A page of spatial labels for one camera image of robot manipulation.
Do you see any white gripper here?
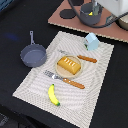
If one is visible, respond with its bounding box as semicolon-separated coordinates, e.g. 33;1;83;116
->
93;0;128;16

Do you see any grey toy pot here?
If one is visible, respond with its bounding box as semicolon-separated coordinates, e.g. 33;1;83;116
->
80;3;102;25

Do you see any light blue milk carton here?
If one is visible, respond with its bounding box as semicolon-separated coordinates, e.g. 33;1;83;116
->
84;33;99;51

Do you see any orange toy bread loaf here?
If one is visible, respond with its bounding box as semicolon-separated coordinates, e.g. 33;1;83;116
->
57;56;81;75

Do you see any grey toy pan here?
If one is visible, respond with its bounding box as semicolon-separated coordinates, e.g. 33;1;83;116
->
20;31;47;67

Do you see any yellow toy banana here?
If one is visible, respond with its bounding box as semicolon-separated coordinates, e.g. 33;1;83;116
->
48;84;60;106

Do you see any beige bowl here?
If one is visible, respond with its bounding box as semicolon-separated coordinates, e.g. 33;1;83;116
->
119;15;128;30

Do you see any black burner disc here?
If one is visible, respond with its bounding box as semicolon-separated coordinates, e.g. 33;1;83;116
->
71;0;84;6
60;9;76;19

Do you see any round wooden plate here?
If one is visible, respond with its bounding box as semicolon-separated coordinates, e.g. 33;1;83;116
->
55;55;83;78

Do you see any beige woven placemat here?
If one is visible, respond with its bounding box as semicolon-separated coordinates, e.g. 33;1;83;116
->
13;31;114;128

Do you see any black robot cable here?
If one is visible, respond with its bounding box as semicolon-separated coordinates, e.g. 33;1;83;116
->
67;0;128;29

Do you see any knife with wooden handle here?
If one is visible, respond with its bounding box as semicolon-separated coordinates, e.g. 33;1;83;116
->
57;49;97;63

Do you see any fork with wooden handle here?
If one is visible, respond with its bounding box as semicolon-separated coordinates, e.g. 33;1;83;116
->
44;70;85;89

